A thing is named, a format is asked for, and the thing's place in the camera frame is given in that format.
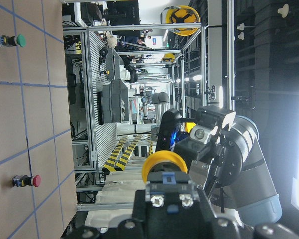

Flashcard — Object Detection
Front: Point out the yellow hard hat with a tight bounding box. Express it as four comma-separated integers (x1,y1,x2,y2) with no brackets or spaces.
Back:
160,5,200,36

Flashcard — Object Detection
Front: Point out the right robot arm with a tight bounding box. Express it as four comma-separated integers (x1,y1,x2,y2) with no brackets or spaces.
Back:
174,106,282,227

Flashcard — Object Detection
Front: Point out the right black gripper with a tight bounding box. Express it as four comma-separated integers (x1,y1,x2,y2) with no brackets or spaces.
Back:
174,106,243,194

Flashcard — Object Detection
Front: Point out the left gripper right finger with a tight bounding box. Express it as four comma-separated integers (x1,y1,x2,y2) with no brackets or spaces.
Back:
194,188,215,222

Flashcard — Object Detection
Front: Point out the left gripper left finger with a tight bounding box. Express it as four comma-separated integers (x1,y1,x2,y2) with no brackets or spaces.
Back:
132,190,147,224

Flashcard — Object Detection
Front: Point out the yellow push button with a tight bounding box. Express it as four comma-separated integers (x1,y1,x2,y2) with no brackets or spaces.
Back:
142,150,199,214

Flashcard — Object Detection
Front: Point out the green push button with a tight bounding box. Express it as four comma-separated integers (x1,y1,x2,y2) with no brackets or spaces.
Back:
0,34,26,47

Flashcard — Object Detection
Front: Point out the red push button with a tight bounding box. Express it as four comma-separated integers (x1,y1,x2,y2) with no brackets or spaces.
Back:
12,175,42,187

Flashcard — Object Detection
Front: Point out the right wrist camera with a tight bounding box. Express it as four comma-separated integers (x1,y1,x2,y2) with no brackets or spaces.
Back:
155,109,182,152

